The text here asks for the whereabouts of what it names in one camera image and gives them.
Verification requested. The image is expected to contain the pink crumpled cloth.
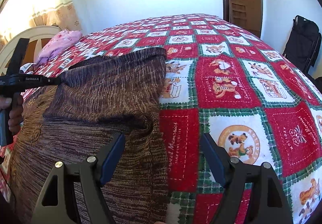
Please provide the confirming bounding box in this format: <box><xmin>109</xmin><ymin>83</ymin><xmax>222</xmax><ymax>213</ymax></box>
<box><xmin>34</xmin><ymin>30</ymin><xmax>82</xmax><ymax>65</ymax></box>

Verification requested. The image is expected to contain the person's left hand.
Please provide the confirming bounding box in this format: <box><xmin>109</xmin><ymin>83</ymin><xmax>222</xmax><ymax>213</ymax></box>
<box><xmin>1</xmin><ymin>93</ymin><xmax>24</xmax><ymax>135</ymax></box>

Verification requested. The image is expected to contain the orange patterned curtain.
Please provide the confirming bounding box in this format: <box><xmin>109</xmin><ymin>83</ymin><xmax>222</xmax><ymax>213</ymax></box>
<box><xmin>1</xmin><ymin>0</ymin><xmax>82</xmax><ymax>47</ymax></box>

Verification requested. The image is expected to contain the cream wooden headboard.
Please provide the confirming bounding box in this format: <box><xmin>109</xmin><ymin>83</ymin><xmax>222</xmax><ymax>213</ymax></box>
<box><xmin>1</xmin><ymin>25</ymin><xmax>61</xmax><ymax>76</ymax></box>

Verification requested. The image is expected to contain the black folding chair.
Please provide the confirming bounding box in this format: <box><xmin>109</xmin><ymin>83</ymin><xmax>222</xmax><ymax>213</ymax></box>
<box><xmin>282</xmin><ymin>15</ymin><xmax>321</xmax><ymax>73</ymax></box>

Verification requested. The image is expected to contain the brown knitted sweater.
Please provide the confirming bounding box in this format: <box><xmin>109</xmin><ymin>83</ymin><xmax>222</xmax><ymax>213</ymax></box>
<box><xmin>9</xmin><ymin>47</ymin><xmax>168</xmax><ymax>223</ymax></box>

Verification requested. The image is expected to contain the red patchwork bear bedspread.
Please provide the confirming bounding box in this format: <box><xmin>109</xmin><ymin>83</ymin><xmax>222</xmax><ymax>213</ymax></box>
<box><xmin>0</xmin><ymin>13</ymin><xmax>322</xmax><ymax>224</ymax></box>

